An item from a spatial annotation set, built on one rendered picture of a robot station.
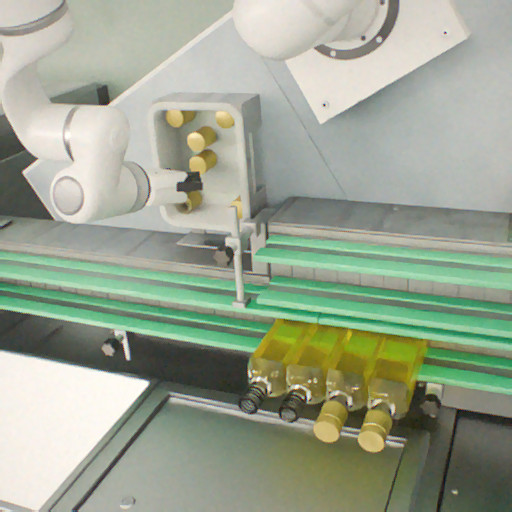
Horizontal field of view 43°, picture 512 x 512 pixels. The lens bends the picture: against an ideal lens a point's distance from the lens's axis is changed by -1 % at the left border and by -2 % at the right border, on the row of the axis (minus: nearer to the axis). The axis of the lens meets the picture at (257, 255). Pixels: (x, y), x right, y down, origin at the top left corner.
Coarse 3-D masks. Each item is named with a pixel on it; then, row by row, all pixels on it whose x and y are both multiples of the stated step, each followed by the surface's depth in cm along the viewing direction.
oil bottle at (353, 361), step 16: (352, 336) 97; (368, 336) 97; (384, 336) 99; (336, 352) 94; (352, 352) 94; (368, 352) 93; (336, 368) 90; (352, 368) 90; (368, 368) 90; (336, 384) 88; (352, 384) 88; (352, 400) 88
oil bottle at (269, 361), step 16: (288, 320) 103; (272, 336) 99; (288, 336) 99; (304, 336) 100; (256, 352) 96; (272, 352) 95; (288, 352) 95; (256, 368) 93; (272, 368) 92; (272, 384) 92
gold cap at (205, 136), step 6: (204, 126) 115; (198, 132) 112; (204, 132) 113; (210, 132) 114; (192, 138) 112; (198, 138) 112; (204, 138) 112; (210, 138) 114; (192, 144) 113; (198, 144) 112; (204, 144) 112; (210, 144) 115; (198, 150) 113
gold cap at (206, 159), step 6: (204, 150) 117; (210, 150) 116; (198, 156) 114; (204, 156) 114; (210, 156) 115; (216, 156) 117; (192, 162) 114; (198, 162) 114; (204, 162) 113; (210, 162) 115; (216, 162) 117; (192, 168) 115; (198, 168) 114; (204, 168) 114; (210, 168) 116
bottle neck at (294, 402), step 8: (296, 392) 89; (304, 392) 89; (288, 400) 87; (296, 400) 87; (304, 400) 88; (280, 408) 87; (288, 408) 86; (296, 408) 86; (280, 416) 87; (288, 416) 88; (296, 416) 86
